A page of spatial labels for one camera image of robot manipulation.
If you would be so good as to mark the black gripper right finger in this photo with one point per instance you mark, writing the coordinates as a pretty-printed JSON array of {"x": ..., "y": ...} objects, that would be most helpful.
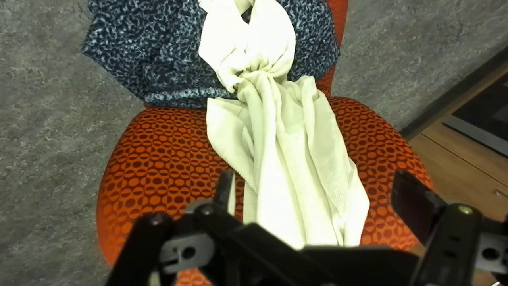
[{"x": 449, "y": 239}]

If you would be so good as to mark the black built-in appliance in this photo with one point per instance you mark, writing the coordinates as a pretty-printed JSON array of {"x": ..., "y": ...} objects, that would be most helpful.
[{"x": 489, "y": 114}]

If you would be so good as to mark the pale yellow blanket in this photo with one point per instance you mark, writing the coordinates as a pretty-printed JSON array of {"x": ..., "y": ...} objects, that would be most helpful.
[{"x": 285, "y": 160}]

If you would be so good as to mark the blue white patterned cloth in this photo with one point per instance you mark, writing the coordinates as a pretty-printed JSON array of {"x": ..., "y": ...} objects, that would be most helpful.
[{"x": 147, "y": 49}]

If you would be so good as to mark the wooden cabinet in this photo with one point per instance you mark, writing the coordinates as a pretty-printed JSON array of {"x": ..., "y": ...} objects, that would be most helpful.
[{"x": 460, "y": 169}]

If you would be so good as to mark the orange fabric office chair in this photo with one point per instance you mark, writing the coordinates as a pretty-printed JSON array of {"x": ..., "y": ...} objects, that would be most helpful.
[{"x": 158, "y": 169}]

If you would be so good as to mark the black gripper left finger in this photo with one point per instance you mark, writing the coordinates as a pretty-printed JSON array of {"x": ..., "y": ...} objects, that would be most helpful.
[{"x": 158, "y": 239}]

